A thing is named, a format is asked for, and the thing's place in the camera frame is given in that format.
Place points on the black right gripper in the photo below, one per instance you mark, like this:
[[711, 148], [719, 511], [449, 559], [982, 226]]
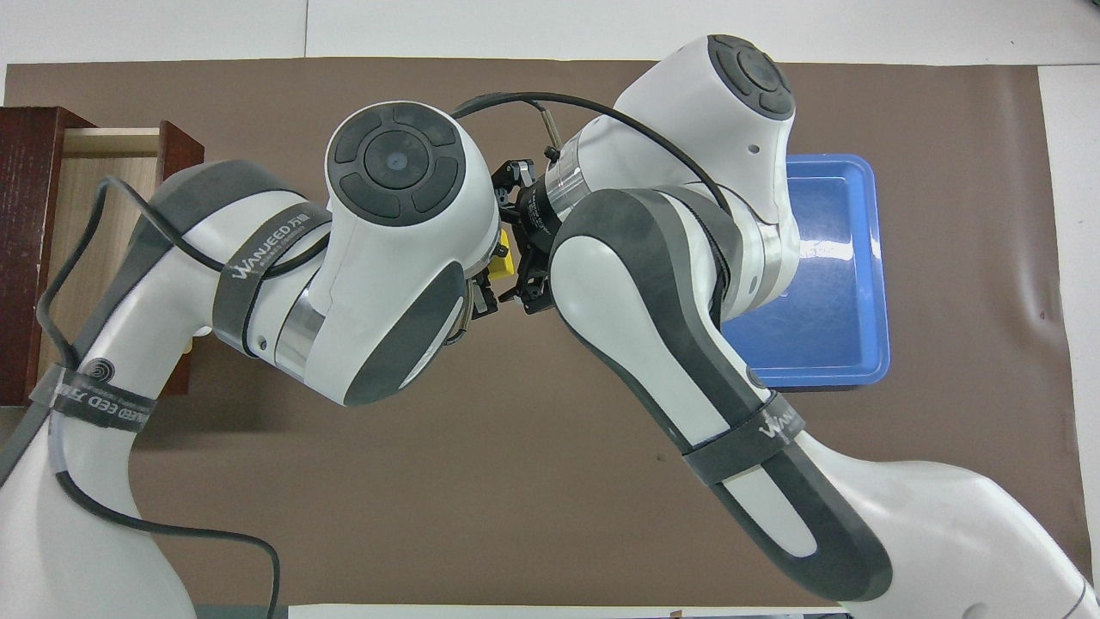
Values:
[[537, 219]]

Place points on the blue plastic tray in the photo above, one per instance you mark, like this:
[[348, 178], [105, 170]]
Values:
[[842, 327]]

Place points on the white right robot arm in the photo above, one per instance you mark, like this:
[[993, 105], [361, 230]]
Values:
[[644, 301]]

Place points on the dark wooden drawer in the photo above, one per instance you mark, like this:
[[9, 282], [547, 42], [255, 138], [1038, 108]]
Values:
[[129, 163]]

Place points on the yellow cube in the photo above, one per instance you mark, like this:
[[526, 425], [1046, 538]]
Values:
[[504, 262]]

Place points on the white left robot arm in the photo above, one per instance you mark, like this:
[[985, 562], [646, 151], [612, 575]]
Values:
[[387, 258]]

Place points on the brown table mat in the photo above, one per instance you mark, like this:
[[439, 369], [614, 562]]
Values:
[[516, 481]]

